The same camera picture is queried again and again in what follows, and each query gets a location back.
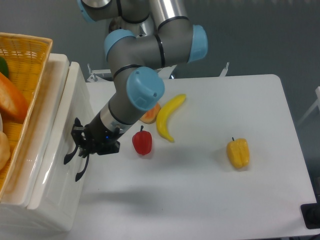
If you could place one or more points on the black device at edge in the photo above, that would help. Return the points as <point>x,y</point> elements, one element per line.
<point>311,215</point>

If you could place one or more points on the yellow bell pepper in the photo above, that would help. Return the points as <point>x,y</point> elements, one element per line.
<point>238,152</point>

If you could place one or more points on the pale round bun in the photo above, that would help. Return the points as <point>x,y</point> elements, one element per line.
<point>5,151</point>

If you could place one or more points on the yellow woven basket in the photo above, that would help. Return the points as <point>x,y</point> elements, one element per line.
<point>26,57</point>

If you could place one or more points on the yellow banana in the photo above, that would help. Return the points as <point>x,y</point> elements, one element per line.
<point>165,113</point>

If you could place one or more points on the white drawer cabinet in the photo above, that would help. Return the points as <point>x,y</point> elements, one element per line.
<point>18,192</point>

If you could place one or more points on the orange baguette bread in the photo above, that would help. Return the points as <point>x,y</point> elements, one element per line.
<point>12,101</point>

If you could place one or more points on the round bread roll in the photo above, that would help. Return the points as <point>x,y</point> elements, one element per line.
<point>151,115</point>

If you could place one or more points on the white frame at right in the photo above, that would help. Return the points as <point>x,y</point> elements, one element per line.
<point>312,111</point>

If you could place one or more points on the white top drawer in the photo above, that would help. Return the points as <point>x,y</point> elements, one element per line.
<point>56,193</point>

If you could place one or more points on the green vegetable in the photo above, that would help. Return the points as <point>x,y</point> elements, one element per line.
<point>4,69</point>

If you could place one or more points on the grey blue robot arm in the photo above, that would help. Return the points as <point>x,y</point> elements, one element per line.
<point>140,89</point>

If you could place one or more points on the red bell pepper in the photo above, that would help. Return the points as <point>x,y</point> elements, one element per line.
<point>142,141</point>

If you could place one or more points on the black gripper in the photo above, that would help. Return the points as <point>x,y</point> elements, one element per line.
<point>95,137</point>

